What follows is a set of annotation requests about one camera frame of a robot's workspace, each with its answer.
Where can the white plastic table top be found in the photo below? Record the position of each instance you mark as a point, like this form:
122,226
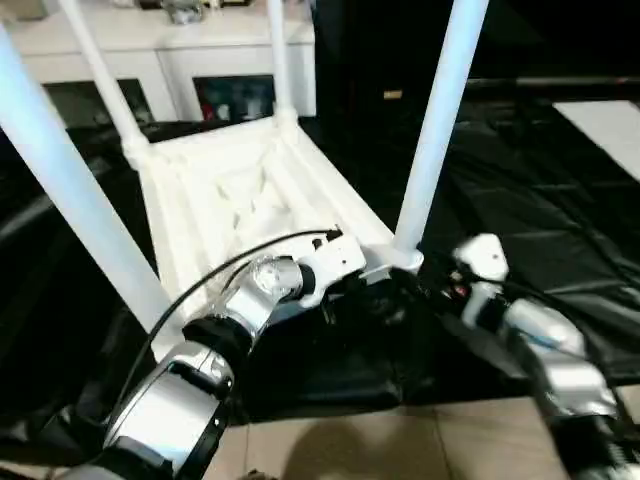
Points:
240,190

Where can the white plastic table leg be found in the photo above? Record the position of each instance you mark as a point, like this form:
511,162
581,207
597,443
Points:
280,60
100,70
80,190
440,120

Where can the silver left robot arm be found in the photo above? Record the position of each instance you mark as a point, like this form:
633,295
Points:
230,330

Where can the black mat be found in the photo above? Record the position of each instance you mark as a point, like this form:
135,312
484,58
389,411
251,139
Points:
540,230

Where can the small yellow label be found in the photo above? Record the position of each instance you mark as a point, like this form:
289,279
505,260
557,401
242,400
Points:
391,95

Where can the white flat board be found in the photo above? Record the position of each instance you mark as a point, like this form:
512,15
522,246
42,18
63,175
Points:
605,135

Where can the white cabinet with glass doors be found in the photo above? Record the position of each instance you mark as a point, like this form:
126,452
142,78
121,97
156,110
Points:
190,45

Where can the small grey toy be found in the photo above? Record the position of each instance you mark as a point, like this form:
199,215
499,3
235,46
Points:
185,10

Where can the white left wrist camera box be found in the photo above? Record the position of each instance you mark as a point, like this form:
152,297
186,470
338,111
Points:
335,258

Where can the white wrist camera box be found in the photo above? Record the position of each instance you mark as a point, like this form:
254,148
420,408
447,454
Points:
335,258
482,258

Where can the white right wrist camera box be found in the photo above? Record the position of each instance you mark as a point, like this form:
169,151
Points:
482,258

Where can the black metal rail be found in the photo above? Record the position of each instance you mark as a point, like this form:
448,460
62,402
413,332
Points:
560,85

